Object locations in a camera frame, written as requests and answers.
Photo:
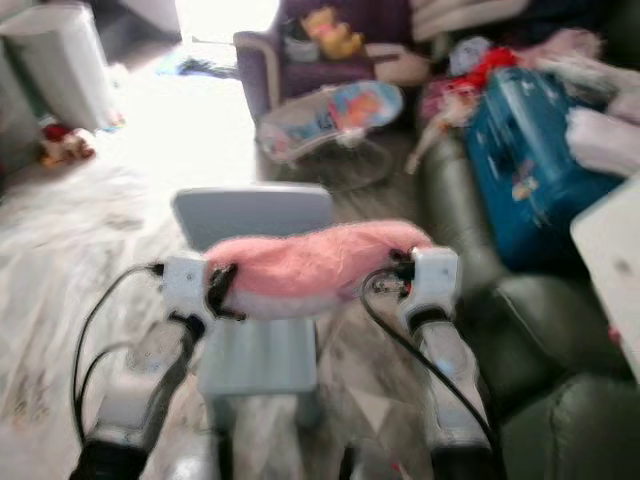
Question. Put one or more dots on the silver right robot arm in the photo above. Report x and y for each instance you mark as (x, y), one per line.
(450, 385)

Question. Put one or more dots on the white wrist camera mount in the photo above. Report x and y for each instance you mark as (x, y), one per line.
(185, 285)
(435, 278)

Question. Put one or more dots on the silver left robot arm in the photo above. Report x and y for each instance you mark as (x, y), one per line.
(135, 395)

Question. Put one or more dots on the colourful baby bouncer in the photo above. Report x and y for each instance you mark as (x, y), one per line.
(345, 108)

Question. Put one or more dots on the red cloth toy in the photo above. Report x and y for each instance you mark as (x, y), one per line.
(488, 68)

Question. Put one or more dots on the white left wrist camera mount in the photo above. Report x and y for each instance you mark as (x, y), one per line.
(185, 285)

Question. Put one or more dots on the pink fluffy pillow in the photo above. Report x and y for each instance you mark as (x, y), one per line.
(310, 262)

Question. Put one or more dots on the yellow plush toy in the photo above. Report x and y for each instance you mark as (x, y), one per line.
(332, 35)

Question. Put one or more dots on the white table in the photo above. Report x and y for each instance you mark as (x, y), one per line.
(610, 260)

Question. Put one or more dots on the pink white clothes pile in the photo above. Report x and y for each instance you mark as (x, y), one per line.
(575, 55)

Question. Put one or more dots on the blue door mat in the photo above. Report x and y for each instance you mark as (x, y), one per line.
(200, 68)

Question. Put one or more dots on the dark green leather sofa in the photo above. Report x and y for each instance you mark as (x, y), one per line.
(550, 380)

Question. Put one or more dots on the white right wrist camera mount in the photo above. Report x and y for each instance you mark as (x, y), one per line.
(435, 278)

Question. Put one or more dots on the small light blue chair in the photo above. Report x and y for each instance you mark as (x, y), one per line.
(255, 212)

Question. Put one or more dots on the blue suitcase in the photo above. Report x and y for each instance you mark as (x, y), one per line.
(525, 165)

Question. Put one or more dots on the red brown plush toy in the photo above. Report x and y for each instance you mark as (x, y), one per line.
(66, 146)

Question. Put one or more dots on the white cylindrical bin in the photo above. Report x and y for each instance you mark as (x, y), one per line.
(65, 65)

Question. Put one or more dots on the purple armchair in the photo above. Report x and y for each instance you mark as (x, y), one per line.
(290, 75)

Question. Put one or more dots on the white folded cloth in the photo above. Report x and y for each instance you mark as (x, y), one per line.
(605, 140)

